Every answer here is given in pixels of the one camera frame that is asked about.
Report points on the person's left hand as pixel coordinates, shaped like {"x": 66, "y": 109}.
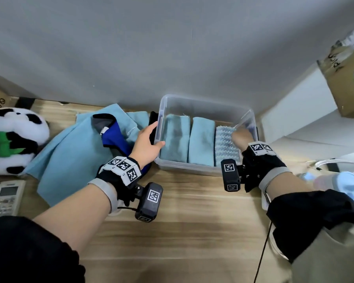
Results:
{"x": 146, "y": 147}

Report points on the person's right hand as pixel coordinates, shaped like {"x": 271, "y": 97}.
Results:
{"x": 242, "y": 138}

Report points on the grey striped towel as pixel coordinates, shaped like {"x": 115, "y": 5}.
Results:
{"x": 224, "y": 147}

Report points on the light blue towel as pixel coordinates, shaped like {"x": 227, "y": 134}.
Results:
{"x": 175, "y": 138}
{"x": 65, "y": 159}
{"x": 202, "y": 141}

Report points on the dark blue grey cloth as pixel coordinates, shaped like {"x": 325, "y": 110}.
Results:
{"x": 115, "y": 138}

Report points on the clear plastic storage box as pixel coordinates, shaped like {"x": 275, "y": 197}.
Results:
{"x": 206, "y": 106}

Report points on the person's left forearm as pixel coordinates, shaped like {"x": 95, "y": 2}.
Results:
{"x": 73, "y": 218}

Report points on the person's right forearm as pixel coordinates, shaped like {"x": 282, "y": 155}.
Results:
{"x": 286, "y": 187}

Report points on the labelled brown cardboard box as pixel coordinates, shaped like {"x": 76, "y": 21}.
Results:
{"x": 345, "y": 85}

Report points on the black wrist brace with markers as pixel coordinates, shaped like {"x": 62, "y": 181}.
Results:
{"x": 262, "y": 167}
{"x": 118, "y": 179}

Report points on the white shelf unit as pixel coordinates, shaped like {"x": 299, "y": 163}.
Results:
{"x": 301, "y": 114}

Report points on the panda plush toy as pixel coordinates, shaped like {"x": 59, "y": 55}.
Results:
{"x": 14, "y": 123}

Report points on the beige coat with black buttons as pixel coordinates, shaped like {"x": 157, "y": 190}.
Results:
{"x": 330, "y": 256}

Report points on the white remote control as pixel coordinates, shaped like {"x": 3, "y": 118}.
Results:
{"x": 7, "y": 198}

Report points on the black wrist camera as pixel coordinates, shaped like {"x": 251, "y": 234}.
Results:
{"x": 230, "y": 173}
{"x": 150, "y": 203}

